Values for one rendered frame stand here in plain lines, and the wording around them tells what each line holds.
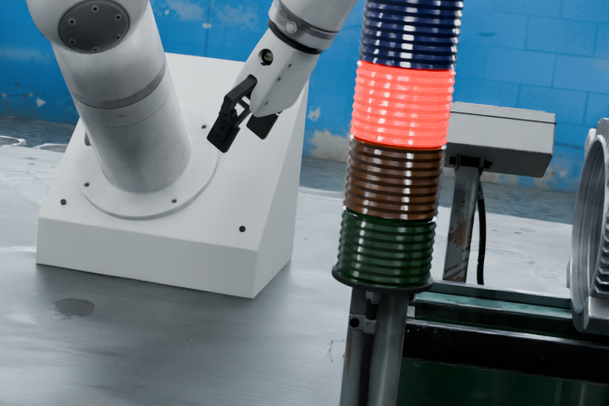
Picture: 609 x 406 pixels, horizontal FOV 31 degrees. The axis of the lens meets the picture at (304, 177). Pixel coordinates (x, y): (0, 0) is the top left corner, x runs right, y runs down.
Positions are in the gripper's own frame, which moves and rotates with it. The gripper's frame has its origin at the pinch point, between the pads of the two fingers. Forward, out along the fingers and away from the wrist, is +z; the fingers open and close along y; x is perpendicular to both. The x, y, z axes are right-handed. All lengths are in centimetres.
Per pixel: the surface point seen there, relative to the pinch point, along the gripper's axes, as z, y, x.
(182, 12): 200, 453, 252
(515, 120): -23.8, -2.3, -27.7
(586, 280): -21, -17, -44
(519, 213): 157, 429, 11
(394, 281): -29, -57, -36
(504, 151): -21.0, -4.2, -29.0
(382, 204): -33, -58, -33
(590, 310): -23, -28, -46
